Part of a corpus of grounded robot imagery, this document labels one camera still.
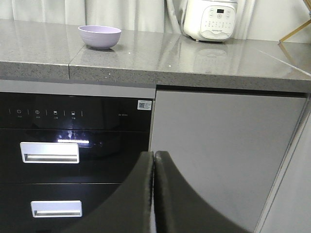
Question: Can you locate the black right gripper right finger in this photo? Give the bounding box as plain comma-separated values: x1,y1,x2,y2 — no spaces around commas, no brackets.
154,151,247,233

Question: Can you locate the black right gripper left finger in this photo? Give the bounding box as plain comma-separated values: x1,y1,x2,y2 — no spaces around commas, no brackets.
61,151,154,233

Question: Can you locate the lilac plastic bowl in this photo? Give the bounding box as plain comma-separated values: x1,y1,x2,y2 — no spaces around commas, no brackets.
78,25,121,50

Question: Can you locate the grey cabinet door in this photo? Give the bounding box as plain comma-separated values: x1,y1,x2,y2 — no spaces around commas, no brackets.
151,90,307,232

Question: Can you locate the black two-drawer sterilizer cabinet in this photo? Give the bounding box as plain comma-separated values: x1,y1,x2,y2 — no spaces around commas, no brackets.
0,92,153,233

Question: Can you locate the white soy milk maker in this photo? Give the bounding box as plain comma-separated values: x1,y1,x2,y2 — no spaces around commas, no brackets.
184,0,238,42

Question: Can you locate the white pleated curtain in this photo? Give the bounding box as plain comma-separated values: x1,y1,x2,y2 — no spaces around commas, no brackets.
0,0,310,41

